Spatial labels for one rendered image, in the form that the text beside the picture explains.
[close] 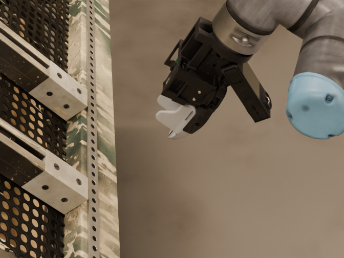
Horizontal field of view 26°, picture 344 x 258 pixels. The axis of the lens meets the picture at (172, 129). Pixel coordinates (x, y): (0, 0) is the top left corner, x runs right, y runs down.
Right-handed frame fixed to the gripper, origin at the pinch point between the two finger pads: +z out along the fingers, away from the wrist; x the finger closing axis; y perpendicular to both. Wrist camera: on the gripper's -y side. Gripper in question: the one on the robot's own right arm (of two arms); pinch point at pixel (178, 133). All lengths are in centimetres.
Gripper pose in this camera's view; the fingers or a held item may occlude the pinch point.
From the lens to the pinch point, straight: 114.6
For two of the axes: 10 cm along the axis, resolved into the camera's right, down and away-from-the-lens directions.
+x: -0.6, 7.0, -7.1
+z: -4.6, 6.1, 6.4
